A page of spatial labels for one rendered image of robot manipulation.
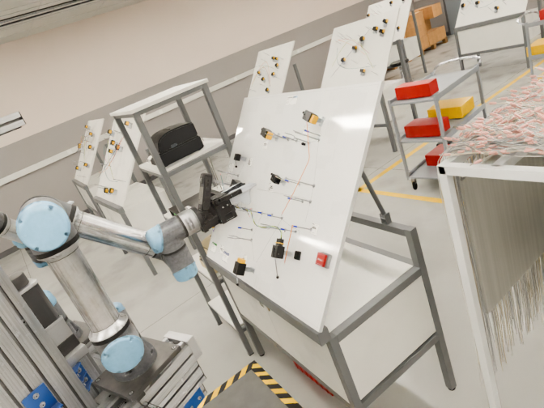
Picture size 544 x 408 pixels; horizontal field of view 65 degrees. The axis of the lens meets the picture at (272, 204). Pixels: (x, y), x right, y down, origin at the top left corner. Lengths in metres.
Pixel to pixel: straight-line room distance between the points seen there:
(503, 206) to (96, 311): 1.41
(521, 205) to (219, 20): 9.14
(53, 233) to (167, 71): 8.61
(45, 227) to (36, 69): 7.98
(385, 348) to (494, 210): 0.79
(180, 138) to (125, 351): 1.65
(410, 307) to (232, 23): 9.13
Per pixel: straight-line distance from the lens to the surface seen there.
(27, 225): 1.18
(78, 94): 9.14
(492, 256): 1.77
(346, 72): 6.25
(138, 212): 4.87
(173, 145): 2.69
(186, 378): 1.66
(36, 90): 9.05
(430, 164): 4.71
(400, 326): 2.11
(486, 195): 1.66
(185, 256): 1.30
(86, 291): 1.26
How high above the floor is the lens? 1.99
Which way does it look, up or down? 21 degrees down
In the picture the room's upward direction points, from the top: 21 degrees counter-clockwise
